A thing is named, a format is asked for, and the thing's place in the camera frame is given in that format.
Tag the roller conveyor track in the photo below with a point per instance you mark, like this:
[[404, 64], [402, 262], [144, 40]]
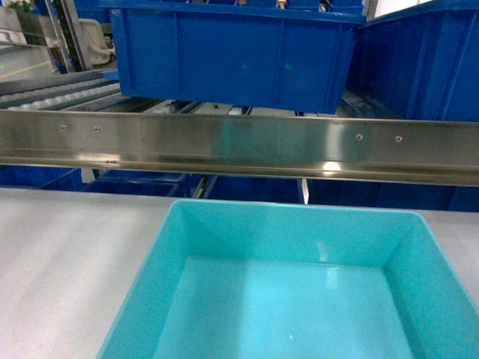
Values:
[[87, 91]]

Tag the stainless steel shelf rail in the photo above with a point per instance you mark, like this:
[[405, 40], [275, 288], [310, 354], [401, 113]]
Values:
[[376, 150]]

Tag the teal plastic bin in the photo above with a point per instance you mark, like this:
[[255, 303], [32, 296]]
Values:
[[262, 280]]

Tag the dark blue plastic bin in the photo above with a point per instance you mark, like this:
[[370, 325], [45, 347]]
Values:
[[268, 57]]

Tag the dark blue bin right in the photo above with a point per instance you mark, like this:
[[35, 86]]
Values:
[[420, 63]]

